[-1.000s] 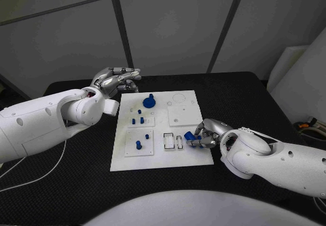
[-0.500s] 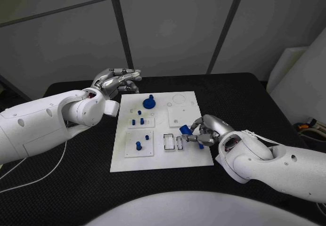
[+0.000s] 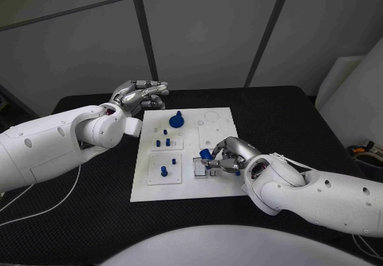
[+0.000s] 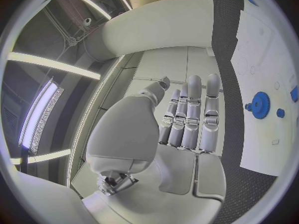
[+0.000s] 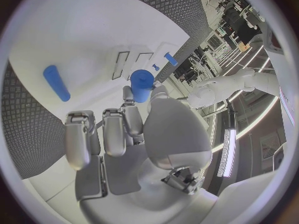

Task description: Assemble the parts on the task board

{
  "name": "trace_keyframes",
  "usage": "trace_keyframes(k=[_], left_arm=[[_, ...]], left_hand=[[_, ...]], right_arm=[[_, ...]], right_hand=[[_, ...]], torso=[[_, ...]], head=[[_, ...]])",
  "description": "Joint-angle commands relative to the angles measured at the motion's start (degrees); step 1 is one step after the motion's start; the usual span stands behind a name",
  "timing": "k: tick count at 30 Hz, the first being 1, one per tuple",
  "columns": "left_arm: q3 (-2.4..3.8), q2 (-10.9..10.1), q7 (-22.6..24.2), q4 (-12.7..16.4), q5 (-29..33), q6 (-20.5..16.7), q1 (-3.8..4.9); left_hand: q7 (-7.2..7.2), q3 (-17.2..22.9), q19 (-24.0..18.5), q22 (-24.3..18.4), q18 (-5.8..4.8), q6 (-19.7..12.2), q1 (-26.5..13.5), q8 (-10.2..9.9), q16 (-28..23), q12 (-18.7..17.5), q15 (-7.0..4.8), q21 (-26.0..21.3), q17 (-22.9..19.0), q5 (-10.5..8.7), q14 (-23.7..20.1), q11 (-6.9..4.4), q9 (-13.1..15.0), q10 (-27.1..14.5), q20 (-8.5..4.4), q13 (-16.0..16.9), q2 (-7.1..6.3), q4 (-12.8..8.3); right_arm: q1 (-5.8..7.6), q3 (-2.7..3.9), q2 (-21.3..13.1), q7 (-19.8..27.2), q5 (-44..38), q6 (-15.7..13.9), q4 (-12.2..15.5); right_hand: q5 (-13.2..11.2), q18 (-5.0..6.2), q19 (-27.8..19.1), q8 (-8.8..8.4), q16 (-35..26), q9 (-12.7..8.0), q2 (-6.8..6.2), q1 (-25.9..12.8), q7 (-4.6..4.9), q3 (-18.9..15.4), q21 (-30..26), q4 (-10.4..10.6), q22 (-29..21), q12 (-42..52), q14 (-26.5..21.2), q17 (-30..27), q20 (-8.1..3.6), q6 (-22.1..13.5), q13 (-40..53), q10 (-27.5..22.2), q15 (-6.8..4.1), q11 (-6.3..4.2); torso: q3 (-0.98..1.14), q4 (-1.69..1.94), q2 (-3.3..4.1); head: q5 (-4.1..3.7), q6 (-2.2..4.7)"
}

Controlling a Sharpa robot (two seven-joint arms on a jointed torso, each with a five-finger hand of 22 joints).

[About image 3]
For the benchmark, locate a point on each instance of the blue cylinder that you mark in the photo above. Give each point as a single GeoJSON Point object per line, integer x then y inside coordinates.
{"type": "Point", "coordinates": [206, 154]}

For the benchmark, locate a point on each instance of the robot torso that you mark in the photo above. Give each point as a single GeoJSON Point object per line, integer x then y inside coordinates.
{"type": "Point", "coordinates": [237, 247]}

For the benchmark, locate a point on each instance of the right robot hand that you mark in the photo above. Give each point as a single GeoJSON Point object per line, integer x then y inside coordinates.
{"type": "Point", "coordinates": [237, 151]}

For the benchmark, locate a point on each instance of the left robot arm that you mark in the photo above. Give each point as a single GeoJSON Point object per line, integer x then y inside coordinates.
{"type": "Point", "coordinates": [45, 145]}

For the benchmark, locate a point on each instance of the white task board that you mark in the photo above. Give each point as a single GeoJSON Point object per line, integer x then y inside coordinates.
{"type": "Point", "coordinates": [179, 187]}

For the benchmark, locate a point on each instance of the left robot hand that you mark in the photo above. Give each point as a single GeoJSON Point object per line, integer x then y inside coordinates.
{"type": "Point", "coordinates": [136, 96]}

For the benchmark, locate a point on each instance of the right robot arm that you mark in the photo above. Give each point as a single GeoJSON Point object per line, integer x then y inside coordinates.
{"type": "Point", "coordinates": [323, 197]}

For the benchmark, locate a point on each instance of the blue gear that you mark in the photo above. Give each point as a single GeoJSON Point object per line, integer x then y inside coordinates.
{"type": "Point", "coordinates": [176, 120]}

